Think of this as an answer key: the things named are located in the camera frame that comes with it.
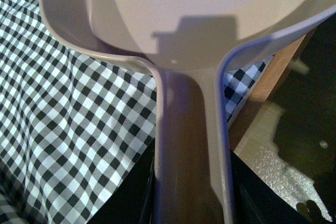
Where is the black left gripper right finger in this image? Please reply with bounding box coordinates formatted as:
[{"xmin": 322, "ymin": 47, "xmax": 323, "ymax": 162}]
[{"xmin": 230, "ymin": 151, "xmax": 309, "ymax": 223}]

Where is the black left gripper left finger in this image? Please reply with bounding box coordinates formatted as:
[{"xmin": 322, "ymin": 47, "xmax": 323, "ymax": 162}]
[{"xmin": 88, "ymin": 141, "xmax": 155, "ymax": 224}]

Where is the black white checkered bedsheet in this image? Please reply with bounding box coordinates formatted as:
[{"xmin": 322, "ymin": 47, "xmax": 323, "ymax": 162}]
[{"xmin": 0, "ymin": 0, "xmax": 274, "ymax": 224}]

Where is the wooden bed frame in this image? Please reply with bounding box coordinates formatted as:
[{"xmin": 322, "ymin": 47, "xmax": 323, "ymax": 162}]
[{"xmin": 228, "ymin": 29, "xmax": 315, "ymax": 151}]

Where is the white plastic dustpan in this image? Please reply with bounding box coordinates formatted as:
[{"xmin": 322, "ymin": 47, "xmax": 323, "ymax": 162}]
[{"xmin": 39, "ymin": 0, "xmax": 335, "ymax": 223}]

